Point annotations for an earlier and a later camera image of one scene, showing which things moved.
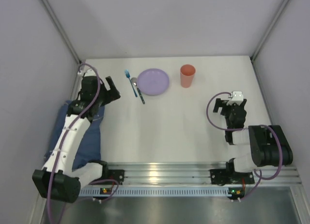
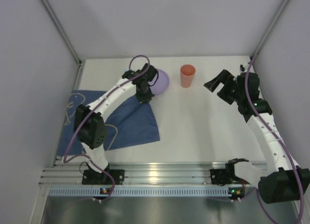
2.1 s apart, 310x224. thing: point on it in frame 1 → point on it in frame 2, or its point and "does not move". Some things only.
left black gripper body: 106,92 → 150,72
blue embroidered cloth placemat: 89,151 → 129,122
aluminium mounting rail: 198,173 does not move
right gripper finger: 219,104 → 223,77
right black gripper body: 230,108 → 224,90
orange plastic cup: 187,75 does not move
